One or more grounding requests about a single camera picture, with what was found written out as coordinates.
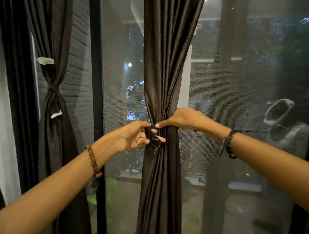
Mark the person's right hand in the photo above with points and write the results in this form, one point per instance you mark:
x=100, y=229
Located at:
x=188, y=119

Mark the person's left hand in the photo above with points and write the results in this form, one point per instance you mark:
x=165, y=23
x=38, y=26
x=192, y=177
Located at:
x=130, y=136

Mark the person's left thumb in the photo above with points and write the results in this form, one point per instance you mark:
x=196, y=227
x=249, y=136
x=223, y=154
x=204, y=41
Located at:
x=143, y=124

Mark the person's right thumb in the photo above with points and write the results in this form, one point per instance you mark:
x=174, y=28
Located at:
x=164, y=124

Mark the dark brown curtain tie-back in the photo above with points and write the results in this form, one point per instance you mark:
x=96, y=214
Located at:
x=152, y=137

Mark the dark brown satin curtain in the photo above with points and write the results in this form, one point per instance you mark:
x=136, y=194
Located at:
x=164, y=60

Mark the person's right forearm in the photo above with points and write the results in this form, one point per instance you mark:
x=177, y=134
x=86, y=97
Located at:
x=268, y=161

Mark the person's left forearm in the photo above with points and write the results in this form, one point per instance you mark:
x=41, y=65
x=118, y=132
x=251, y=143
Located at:
x=55, y=190

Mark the white outdoor pillar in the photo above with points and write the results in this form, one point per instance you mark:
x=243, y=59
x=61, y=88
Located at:
x=184, y=82

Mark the green leafy plant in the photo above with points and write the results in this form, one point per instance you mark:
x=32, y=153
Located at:
x=109, y=192

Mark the white fabric tag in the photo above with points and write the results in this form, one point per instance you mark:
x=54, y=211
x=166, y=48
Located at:
x=56, y=114
x=45, y=60

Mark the tied dark brown curtain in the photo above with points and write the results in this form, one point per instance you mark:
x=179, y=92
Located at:
x=54, y=135

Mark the grey mesh window screen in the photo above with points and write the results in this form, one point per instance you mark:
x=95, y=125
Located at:
x=241, y=72

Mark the knotted dark curtain tie-back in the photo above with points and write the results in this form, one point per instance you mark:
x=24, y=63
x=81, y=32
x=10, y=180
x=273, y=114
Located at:
x=53, y=89

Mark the grey concrete planter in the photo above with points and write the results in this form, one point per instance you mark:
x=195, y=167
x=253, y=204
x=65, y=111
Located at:
x=282, y=120

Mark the black curtain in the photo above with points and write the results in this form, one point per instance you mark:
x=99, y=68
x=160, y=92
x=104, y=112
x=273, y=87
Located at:
x=19, y=91

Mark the black window frame post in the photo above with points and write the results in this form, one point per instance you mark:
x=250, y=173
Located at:
x=97, y=72

